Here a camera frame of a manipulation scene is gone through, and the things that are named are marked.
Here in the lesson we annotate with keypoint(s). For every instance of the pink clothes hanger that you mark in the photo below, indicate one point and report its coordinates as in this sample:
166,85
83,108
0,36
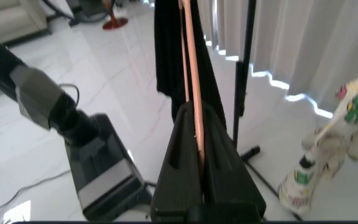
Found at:
194,77

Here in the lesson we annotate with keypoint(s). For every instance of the cream sofa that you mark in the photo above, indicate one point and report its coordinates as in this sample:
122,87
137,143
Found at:
8,21

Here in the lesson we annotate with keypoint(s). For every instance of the red round object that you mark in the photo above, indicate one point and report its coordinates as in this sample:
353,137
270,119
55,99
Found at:
115,22

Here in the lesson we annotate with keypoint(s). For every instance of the white curtain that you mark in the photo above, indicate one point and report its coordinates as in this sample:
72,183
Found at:
306,40

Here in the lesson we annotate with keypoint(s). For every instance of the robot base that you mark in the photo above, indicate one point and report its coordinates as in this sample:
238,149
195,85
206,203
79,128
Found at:
104,174

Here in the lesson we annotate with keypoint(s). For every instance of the black clothes rack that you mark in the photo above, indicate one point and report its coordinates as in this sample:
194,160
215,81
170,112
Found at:
244,62

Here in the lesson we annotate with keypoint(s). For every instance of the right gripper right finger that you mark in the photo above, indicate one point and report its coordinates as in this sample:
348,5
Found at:
232,186

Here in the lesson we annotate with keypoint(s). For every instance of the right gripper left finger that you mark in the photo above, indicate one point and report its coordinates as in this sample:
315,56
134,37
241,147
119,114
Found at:
176,186

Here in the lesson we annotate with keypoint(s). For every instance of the black garment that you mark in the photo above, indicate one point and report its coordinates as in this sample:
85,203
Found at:
166,46

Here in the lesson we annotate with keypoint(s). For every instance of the cream printed garment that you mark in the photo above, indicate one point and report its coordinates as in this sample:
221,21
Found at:
331,149

